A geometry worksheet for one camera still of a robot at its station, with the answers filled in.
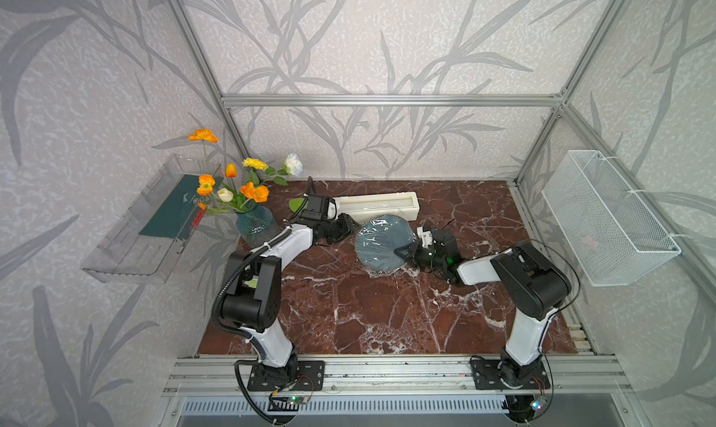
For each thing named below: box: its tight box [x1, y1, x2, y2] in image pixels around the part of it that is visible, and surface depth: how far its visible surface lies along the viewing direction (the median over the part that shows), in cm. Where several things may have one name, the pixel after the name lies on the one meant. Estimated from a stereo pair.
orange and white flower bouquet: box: [188, 128, 304, 213], surface depth 79 cm
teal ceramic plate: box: [355, 214, 417, 273], surface depth 96 cm
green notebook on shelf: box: [137, 174, 207, 240], surface depth 71 cm
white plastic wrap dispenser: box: [332, 191, 420, 223], surface depth 105 cm
